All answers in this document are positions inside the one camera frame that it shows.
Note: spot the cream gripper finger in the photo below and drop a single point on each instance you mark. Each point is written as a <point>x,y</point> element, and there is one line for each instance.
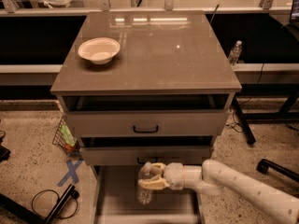
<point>157,168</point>
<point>155,183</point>

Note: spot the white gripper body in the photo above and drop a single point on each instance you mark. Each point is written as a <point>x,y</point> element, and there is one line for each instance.
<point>174,175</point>

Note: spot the clear plastic water bottle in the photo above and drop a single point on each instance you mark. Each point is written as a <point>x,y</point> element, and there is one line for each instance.
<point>144,196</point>

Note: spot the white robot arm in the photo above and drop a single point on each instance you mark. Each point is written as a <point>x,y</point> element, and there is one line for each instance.
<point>212,176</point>

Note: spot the bottom grey drawer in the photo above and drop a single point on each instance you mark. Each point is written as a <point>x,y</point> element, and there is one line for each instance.
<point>117,201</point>

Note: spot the grey drawer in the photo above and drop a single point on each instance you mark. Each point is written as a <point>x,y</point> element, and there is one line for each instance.
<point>171,123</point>
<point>117,201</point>
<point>125,150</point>

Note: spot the middle grey drawer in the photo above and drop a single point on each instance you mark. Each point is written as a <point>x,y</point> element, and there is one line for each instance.
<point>125,150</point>

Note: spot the grey drawer cabinet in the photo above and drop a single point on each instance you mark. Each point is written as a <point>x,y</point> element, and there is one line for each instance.
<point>168,61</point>

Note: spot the top grey drawer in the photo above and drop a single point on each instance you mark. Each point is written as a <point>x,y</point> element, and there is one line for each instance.
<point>171,123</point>

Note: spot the black table leg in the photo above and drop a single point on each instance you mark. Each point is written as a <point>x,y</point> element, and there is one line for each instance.
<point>244,124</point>

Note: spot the black chair base leg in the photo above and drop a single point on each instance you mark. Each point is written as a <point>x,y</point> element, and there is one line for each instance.
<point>264,165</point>

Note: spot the blue tape cross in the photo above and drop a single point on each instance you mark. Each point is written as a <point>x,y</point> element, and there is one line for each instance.
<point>72,167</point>

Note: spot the green packet in basket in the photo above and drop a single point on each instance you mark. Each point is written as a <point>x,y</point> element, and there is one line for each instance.
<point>67,135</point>

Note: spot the white paper bowl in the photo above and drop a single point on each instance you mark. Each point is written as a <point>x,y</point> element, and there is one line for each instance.
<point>99,50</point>

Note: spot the black middle drawer handle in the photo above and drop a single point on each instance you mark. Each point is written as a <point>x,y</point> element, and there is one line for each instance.
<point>144,160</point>

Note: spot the black drawer handle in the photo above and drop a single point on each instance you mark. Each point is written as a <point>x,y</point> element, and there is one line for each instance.
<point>144,160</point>
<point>145,130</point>

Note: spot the black top drawer handle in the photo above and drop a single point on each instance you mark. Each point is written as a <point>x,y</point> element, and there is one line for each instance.
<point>145,130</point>

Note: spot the wire mesh basket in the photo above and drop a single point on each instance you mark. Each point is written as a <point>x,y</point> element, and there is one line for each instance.
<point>59,141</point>

